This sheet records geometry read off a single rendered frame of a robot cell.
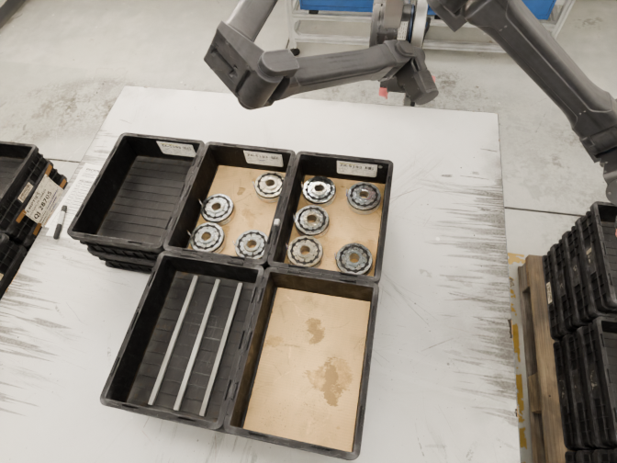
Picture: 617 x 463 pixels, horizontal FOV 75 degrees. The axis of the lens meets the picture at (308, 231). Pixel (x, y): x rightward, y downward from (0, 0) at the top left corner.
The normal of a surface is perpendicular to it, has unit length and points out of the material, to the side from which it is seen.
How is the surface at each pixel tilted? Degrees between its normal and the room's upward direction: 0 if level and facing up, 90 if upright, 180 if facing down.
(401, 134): 0
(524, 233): 0
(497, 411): 0
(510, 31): 87
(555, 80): 87
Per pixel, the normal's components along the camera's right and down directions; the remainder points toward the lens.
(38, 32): -0.07, -0.50
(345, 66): 0.53, -0.29
